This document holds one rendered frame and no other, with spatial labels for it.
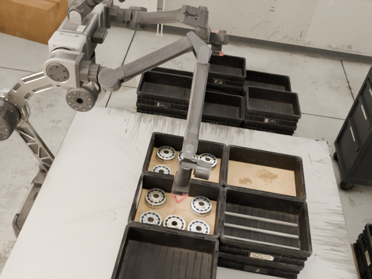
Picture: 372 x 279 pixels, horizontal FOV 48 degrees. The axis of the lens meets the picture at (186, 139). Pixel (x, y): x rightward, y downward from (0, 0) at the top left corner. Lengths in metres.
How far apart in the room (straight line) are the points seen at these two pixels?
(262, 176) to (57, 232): 1.06
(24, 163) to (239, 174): 1.80
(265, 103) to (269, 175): 1.16
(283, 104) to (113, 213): 1.75
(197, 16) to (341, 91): 3.05
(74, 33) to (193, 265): 1.09
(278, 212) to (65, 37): 1.26
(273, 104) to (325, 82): 1.51
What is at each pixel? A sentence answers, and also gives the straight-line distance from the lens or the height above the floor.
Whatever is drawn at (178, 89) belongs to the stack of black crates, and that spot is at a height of 0.49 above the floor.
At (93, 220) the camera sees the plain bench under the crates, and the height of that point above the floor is 0.70.
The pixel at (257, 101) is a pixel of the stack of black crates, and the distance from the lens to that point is 3.35.
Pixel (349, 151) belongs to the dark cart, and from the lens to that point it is 3.50.
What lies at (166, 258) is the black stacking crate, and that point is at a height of 0.83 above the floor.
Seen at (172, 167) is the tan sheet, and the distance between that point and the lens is 2.20.
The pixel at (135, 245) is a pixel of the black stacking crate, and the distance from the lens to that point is 1.90.
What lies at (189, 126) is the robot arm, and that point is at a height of 1.36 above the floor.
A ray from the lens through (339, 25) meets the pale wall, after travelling 5.09.
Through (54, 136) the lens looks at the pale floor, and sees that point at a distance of 3.60.
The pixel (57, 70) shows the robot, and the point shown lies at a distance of 1.73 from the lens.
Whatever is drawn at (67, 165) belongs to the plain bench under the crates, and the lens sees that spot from 2.39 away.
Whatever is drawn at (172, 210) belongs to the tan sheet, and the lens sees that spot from 2.02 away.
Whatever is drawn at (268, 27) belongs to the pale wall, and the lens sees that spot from 4.98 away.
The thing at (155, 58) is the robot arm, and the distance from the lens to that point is 1.69.
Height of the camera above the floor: 2.42
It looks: 42 degrees down
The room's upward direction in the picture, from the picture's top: 9 degrees clockwise
